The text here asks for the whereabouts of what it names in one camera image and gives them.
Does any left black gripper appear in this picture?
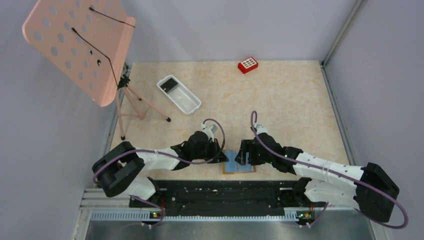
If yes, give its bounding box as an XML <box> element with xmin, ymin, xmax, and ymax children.
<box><xmin>191</xmin><ymin>138</ymin><xmax>229</xmax><ymax>164</ymax></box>

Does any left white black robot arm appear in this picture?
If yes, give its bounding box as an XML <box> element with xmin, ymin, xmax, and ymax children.
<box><xmin>91</xmin><ymin>131</ymin><xmax>228</xmax><ymax>207</ymax></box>

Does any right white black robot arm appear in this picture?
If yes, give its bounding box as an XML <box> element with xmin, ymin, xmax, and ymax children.
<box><xmin>235</xmin><ymin>132</ymin><xmax>400</xmax><ymax>223</ymax></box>

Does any black card in basket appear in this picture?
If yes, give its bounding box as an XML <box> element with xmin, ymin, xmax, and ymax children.
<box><xmin>160</xmin><ymin>78</ymin><xmax>178</xmax><ymax>93</ymax></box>

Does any white plastic basket tray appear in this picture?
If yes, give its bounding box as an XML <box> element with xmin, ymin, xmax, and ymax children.
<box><xmin>156</xmin><ymin>74</ymin><xmax>202</xmax><ymax>116</ymax></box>

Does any red box with grid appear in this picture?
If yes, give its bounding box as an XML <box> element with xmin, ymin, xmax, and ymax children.
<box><xmin>237</xmin><ymin>56</ymin><xmax>259</xmax><ymax>74</ymax></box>

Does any pink perforated music stand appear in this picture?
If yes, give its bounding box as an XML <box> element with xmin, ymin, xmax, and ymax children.
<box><xmin>22</xmin><ymin>0</ymin><xmax>172</xmax><ymax>141</ymax></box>

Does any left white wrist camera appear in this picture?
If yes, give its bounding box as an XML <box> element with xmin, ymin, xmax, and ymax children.
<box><xmin>201</xmin><ymin>123</ymin><xmax>218</xmax><ymax>140</ymax></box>

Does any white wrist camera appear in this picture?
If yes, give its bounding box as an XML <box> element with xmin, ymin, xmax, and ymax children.
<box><xmin>253</xmin><ymin>124</ymin><xmax>268</xmax><ymax>136</ymax></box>
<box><xmin>201</xmin><ymin>123</ymin><xmax>218</xmax><ymax>140</ymax></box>

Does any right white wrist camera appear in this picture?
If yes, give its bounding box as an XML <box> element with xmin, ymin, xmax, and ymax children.
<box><xmin>253</xmin><ymin>124</ymin><xmax>268</xmax><ymax>136</ymax></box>

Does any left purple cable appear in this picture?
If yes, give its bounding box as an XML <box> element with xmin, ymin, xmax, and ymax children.
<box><xmin>92</xmin><ymin>118</ymin><xmax>227</xmax><ymax>229</ymax></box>

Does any purple cable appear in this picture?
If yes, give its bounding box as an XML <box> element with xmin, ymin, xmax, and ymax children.
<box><xmin>92</xmin><ymin>118</ymin><xmax>227</xmax><ymax>229</ymax></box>
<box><xmin>250</xmin><ymin>110</ymin><xmax>409</xmax><ymax>230</ymax></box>

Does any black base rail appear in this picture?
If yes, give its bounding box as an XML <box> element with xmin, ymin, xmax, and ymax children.
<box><xmin>124</xmin><ymin>178</ymin><xmax>319</xmax><ymax>220</ymax></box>

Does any aluminium frame rail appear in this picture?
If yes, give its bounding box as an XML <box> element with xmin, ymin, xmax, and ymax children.
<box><xmin>320</xmin><ymin>0</ymin><xmax>366</xmax><ymax>165</ymax></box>

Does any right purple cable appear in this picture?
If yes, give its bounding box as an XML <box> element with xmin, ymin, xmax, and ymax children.
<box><xmin>250</xmin><ymin>110</ymin><xmax>409</xmax><ymax>230</ymax></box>

